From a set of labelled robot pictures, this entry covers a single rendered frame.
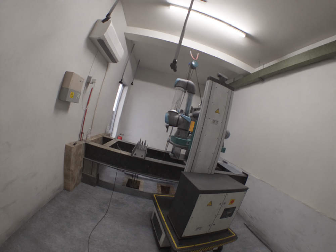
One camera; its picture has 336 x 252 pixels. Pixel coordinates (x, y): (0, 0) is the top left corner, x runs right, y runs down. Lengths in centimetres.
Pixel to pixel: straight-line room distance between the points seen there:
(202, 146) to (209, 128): 19
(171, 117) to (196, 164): 53
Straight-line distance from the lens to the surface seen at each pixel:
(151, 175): 205
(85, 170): 228
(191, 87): 153
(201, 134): 133
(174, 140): 135
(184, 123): 138
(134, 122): 469
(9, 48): 112
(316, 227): 194
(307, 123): 213
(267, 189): 229
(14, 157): 132
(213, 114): 140
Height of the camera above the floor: 122
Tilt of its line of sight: 1 degrees down
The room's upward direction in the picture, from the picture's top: 14 degrees clockwise
